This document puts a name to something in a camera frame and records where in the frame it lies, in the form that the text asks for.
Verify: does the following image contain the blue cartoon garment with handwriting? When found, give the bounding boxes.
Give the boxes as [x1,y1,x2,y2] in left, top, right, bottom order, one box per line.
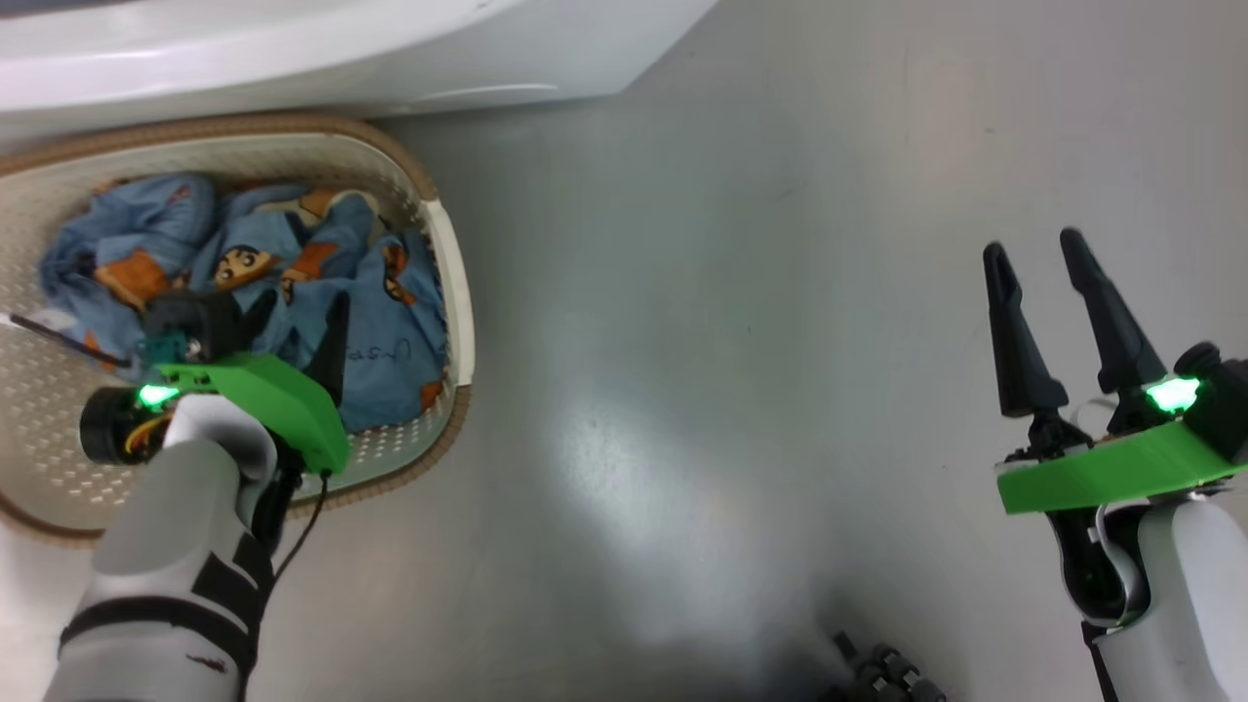
[190,189,450,436]

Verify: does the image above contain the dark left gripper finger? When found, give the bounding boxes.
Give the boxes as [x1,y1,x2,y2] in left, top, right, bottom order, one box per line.
[239,288,279,354]
[308,291,352,408]

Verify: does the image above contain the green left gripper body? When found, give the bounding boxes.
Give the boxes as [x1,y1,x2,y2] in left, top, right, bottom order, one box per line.
[80,353,351,477]

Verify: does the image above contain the thin left camera cable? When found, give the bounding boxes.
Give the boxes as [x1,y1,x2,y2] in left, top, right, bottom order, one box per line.
[8,312,134,371]

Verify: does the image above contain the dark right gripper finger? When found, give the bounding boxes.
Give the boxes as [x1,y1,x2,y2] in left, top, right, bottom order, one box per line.
[1060,229,1169,397]
[983,242,1070,419]

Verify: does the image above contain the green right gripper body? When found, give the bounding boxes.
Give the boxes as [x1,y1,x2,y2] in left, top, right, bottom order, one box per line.
[996,375,1248,515]

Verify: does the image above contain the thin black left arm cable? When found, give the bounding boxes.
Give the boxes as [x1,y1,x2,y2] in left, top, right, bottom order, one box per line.
[272,470,331,588]

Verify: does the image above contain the cream laundry basket brown rim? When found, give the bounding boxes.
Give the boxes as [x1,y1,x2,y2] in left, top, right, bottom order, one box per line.
[0,111,477,543]

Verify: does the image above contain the round white filter cover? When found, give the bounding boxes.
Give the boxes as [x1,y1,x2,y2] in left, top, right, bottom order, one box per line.
[409,83,564,104]

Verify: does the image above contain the teal camera cable connector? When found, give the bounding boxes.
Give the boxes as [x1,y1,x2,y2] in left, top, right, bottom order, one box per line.
[139,331,188,368]

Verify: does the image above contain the white front-load washing machine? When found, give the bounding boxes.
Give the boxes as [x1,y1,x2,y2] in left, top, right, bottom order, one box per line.
[0,0,720,133]

